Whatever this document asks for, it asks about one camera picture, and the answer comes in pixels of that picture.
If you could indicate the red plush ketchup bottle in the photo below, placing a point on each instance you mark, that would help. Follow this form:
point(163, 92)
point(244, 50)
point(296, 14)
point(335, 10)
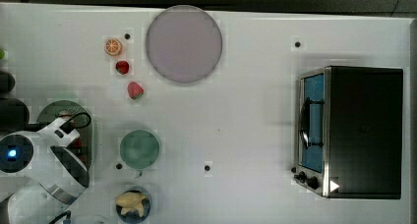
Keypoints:
point(76, 146)

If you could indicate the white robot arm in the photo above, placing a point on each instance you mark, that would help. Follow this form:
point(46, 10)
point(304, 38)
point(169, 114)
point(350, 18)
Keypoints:
point(57, 177)

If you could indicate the lilac round plate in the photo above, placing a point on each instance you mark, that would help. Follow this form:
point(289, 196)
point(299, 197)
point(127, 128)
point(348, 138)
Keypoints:
point(184, 44)

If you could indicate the pink strawberry toy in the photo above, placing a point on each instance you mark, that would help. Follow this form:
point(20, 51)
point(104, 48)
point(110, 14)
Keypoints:
point(135, 90)

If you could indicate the red strawberry toy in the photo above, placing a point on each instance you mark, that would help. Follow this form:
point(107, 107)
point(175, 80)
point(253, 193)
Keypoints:
point(122, 67)

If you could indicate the orange slice toy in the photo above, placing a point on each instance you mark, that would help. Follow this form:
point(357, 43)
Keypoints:
point(113, 47)

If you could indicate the yellow plush chicken toy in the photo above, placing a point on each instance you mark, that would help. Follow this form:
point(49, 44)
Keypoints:
point(130, 201)

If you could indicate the blue bowl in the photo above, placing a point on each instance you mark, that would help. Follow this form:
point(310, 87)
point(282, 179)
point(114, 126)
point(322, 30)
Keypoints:
point(133, 217)

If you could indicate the silver toaster oven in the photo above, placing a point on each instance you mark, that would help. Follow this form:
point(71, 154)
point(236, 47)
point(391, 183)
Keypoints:
point(349, 132)

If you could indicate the black frying pan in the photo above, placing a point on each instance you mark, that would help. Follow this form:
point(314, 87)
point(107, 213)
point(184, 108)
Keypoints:
point(14, 114)

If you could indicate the small black bowl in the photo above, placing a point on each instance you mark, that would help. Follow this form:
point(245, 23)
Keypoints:
point(7, 82)

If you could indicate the green lime toy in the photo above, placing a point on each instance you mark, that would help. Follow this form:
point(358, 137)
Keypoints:
point(2, 54)

